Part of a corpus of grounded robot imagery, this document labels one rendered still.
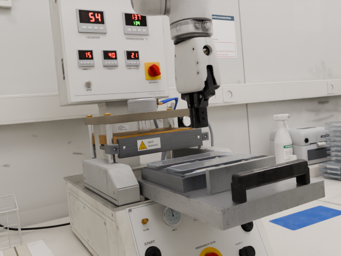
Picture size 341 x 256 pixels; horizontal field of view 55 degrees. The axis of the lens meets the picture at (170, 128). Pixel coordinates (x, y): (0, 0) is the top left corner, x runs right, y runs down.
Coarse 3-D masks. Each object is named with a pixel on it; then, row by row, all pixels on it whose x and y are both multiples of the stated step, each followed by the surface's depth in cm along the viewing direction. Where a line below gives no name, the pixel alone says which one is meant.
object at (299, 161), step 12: (264, 168) 48; (276, 168) 49; (288, 168) 50; (300, 168) 52; (240, 180) 45; (252, 180) 46; (264, 180) 48; (276, 180) 49; (300, 180) 53; (240, 192) 45
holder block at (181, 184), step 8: (144, 168) 67; (144, 176) 67; (152, 176) 64; (160, 176) 60; (168, 176) 58; (176, 176) 56; (184, 176) 55; (192, 176) 55; (200, 176) 56; (160, 184) 61; (168, 184) 58; (176, 184) 56; (184, 184) 54; (192, 184) 55; (200, 184) 56; (184, 192) 54
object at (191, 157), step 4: (208, 152) 75; (212, 152) 74; (216, 152) 74; (220, 152) 73; (224, 152) 73; (228, 152) 72; (184, 156) 72; (188, 156) 71; (192, 156) 71; (196, 156) 70; (200, 156) 70; (204, 156) 69; (208, 156) 69; (164, 160) 69; (168, 160) 69; (172, 160) 68; (176, 160) 68; (180, 160) 67; (184, 160) 67; (188, 160) 66; (152, 164) 65; (156, 164) 65; (160, 164) 64; (164, 164) 64
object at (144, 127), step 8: (144, 120) 86; (144, 128) 86; (160, 128) 97; (168, 128) 93; (176, 128) 89; (184, 128) 86; (104, 136) 86; (120, 136) 76; (128, 136) 77; (104, 144) 87
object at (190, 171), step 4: (256, 156) 64; (236, 160) 61; (240, 160) 62; (244, 160) 62; (248, 160) 63; (216, 164) 65; (220, 164) 59; (224, 164) 60; (228, 164) 60; (168, 168) 59; (196, 168) 57; (200, 168) 57; (204, 168) 58; (208, 168) 58; (168, 172) 59; (172, 172) 58; (176, 172) 57; (180, 172) 56; (184, 172) 56; (188, 172) 56; (192, 172) 56; (196, 172) 57; (200, 172) 57
